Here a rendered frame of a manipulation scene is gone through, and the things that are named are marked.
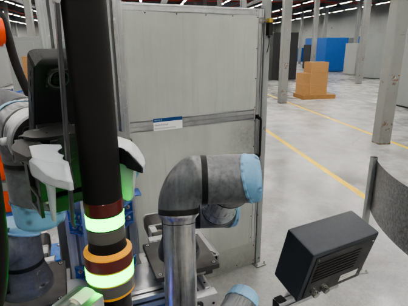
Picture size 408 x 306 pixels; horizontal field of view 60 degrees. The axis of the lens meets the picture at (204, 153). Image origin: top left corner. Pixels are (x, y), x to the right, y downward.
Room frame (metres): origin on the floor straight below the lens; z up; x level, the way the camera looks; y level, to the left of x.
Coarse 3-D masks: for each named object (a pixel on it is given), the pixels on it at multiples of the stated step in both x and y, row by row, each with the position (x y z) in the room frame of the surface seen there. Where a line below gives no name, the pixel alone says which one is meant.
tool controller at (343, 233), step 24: (336, 216) 0.97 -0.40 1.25; (288, 240) 0.89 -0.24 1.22; (312, 240) 0.86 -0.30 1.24; (336, 240) 0.87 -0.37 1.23; (360, 240) 0.88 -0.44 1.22; (288, 264) 0.88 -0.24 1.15; (312, 264) 0.81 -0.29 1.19; (336, 264) 0.86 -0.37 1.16; (360, 264) 0.93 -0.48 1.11; (288, 288) 0.87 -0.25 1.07; (312, 288) 0.85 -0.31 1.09
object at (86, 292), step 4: (84, 288) 0.26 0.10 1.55; (88, 288) 0.26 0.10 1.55; (80, 292) 0.25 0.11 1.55; (84, 292) 0.25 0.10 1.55; (88, 292) 0.25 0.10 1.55; (92, 292) 0.25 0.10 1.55; (72, 296) 0.25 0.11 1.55; (76, 296) 0.25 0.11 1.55; (80, 296) 0.25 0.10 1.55; (84, 296) 0.25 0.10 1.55; (88, 296) 0.25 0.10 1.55; (72, 300) 0.25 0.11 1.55; (76, 300) 0.24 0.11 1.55; (80, 300) 0.24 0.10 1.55; (84, 300) 0.25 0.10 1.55; (76, 304) 0.24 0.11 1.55
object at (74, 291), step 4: (76, 288) 0.26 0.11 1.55; (80, 288) 0.26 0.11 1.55; (72, 292) 0.26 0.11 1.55; (76, 292) 0.26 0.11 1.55; (96, 292) 0.26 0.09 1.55; (64, 296) 0.25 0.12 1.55; (68, 296) 0.25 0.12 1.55; (92, 296) 0.25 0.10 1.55; (96, 296) 0.25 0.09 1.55; (100, 296) 0.25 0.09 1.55; (60, 300) 0.25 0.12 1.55; (64, 300) 0.25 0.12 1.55; (68, 300) 0.25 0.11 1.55; (88, 300) 0.25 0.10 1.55; (92, 300) 0.25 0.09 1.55; (96, 300) 0.25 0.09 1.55; (100, 300) 0.25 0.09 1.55; (56, 304) 0.24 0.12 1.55; (60, 304) 0.24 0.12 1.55; (64, 304) 0.24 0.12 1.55; (68, 304) 0.24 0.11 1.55; (72, 304) 0.24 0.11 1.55; (80, 304) 0.24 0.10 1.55; (84, 304) 0.24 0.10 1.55; (88, 304) 0.24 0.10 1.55; (92, 304) 0.24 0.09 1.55; (96, 304) 0.24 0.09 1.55; (100, 304) 0.25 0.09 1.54
